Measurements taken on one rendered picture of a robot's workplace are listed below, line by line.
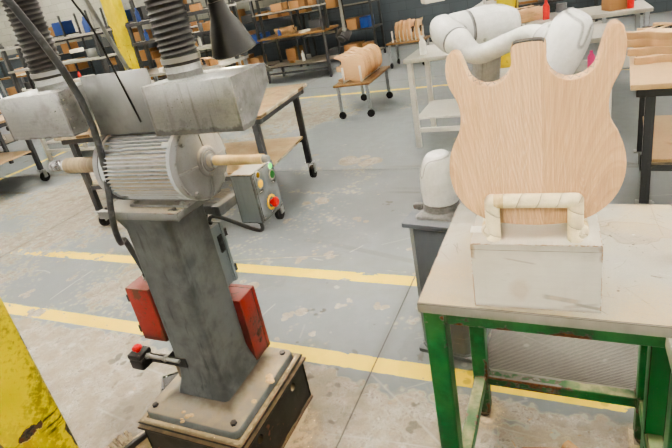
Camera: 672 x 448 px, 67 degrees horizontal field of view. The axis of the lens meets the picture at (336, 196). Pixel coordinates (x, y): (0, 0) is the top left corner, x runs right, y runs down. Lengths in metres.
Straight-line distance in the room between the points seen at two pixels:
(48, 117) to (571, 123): 1.51
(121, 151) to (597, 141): 1.36
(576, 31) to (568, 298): 0.64
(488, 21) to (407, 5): 10.82
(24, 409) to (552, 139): 1.03
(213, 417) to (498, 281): 1.28
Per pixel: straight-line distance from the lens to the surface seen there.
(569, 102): 1.11
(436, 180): 2.11
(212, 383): 2.13
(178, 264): 1.83
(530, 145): 1.13
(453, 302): 1.30
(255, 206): 1.89
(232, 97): 1.33
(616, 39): 1.09
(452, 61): 1.10
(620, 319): 1.27
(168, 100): 1.46
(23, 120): 1.96
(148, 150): 1.68
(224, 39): 1.53
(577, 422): 2.31
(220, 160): 1.61
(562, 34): 1.41
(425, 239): 2.20
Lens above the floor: 1.70
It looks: 23 degrees down
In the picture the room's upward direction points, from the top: 11 degrees counter-clockwise
